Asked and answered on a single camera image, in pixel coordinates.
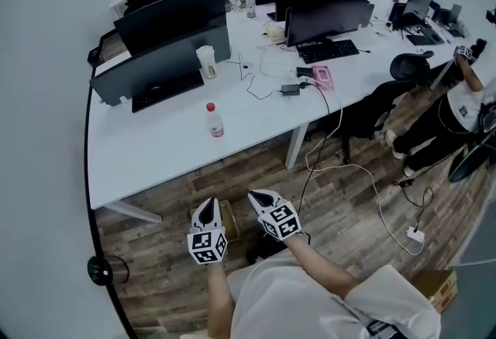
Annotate white coiled desk cable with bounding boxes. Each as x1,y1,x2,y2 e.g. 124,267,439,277
258,48,299,78

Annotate person's right forearm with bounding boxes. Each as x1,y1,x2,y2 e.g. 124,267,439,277
285,234,360,299

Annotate open black laptop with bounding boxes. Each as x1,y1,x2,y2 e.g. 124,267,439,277
405,0,446,46

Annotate person's light grey shirt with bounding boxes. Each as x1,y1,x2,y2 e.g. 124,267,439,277
180,251,443,339

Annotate long white floor cable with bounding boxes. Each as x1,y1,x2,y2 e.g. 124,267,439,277
305,91,425,257

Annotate black office chair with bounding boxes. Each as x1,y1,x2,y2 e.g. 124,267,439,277
343,52,435,166

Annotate steel trash can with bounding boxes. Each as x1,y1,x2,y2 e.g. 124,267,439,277
87,255,129,286

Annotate beige tissue pack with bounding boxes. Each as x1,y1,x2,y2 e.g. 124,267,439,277
264,26,288,43

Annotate white floor power brick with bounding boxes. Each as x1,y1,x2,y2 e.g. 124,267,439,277
405,226,426,244

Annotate white lidded tumbler cup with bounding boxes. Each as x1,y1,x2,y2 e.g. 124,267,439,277
195,45,218,79

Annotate black computer monitor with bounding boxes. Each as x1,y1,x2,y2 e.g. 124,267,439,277
89,25,232,108

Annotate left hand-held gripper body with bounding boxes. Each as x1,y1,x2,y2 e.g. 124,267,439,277
187,224,228,266

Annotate brown cardboard box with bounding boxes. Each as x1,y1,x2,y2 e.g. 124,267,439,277
219,199,241,241

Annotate long black floor cable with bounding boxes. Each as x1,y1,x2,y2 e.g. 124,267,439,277
298,85,332,230

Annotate plastic bottle with red cap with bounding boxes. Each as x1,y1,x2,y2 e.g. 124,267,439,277
205,102,226,139

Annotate closed printed cardboard carton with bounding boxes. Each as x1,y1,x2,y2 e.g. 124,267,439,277
412,269,458,315

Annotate thin black desk cable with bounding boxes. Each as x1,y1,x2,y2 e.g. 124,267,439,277
226,52,284,100

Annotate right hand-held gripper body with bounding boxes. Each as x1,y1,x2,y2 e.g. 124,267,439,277
257,201,302,241

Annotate person's left forearm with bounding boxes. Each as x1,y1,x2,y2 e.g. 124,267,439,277
206,262,236,339

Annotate person's black trousers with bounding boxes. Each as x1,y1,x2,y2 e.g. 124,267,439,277
247,238,290,265

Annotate black keyboard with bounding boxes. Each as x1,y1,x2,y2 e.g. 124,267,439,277
131,70,205,114
296,38,361,65

